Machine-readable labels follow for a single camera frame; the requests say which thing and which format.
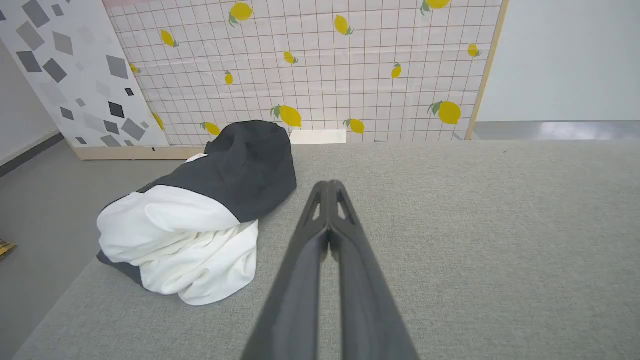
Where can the lemon print grid panel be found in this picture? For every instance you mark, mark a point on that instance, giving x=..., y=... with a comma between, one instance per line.
x=325, y=75

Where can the grey terrazzo pattern panel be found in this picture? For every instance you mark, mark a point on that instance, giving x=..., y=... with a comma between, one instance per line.
x=75, y=75

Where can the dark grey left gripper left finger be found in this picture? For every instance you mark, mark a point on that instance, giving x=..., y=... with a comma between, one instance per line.
x=300, y=280

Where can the yellow checked item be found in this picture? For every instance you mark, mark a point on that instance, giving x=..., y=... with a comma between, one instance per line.
x=5, y=248

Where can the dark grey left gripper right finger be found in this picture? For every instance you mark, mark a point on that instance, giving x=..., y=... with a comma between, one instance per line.
x=365, y=300

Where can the white shirt with black sleeves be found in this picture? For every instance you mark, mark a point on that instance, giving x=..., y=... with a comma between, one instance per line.
x=200, y=250

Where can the white rectangular box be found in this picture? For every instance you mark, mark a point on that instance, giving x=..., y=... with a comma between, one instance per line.
x=318, y=137

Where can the grey fabric sofa seat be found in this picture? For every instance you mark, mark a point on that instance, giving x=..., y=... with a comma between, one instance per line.
x=500, y=250

